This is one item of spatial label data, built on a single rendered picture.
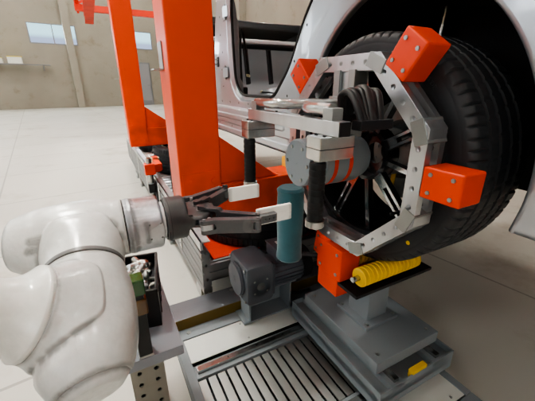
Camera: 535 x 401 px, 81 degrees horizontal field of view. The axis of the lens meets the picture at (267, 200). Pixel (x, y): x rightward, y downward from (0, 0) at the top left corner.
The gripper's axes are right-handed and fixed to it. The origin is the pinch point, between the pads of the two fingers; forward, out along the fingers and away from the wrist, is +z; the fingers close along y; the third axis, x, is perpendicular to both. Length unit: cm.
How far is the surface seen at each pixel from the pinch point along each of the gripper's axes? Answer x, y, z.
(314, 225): -7.2, 1.5, 10.7
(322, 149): 9.5, 2.2, 11.0
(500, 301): -83, -9, 140
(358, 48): 31, -22, 41
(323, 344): -71, -19, 35
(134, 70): 32, -253, 7
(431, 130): 12.8, 9.7, 33.0
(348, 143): 10.2, 2.2, 17.7
